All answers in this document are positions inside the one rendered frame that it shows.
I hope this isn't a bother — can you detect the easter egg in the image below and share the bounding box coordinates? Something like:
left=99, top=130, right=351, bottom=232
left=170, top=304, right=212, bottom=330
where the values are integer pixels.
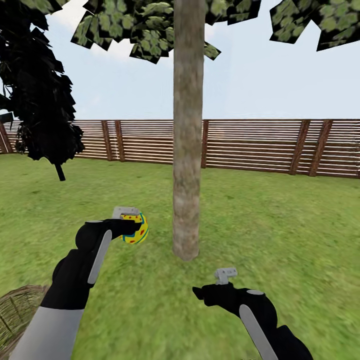
left=119, top=211, right=149, bottom=243

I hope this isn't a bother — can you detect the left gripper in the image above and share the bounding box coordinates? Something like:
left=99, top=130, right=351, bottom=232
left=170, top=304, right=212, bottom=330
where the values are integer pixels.
left=105, top=219, right=142, bottom=238

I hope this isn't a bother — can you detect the wicker basket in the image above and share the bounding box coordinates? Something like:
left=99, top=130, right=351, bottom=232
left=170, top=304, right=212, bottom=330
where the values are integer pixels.
left=0, top=283, right=49, bottom=360

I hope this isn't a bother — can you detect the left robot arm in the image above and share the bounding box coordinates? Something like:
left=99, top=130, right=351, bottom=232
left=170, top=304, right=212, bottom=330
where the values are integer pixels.
left=8, top=206, right=142, bottom=360

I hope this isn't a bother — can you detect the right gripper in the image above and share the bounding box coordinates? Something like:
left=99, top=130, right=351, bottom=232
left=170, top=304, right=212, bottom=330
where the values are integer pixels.
left=192, top=282, right=234, bottom=312

